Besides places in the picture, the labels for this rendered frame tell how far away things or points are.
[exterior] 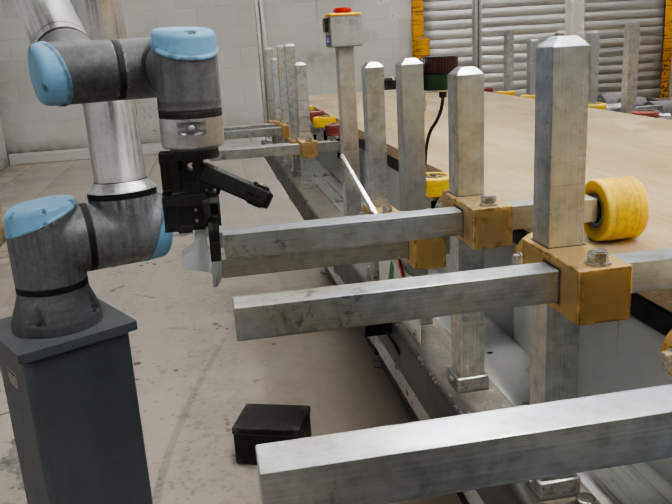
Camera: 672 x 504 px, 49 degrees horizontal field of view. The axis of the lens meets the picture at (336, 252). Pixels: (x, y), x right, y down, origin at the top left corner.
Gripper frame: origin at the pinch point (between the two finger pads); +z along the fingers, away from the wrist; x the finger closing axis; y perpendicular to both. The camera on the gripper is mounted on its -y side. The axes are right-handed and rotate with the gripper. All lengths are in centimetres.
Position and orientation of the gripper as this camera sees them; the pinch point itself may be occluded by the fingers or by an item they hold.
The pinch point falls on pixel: (219, 278)
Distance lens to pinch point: 114.9
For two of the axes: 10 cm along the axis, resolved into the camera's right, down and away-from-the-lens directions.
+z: 0.4, 9.6, 2.7
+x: 1.8, 2.6, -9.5
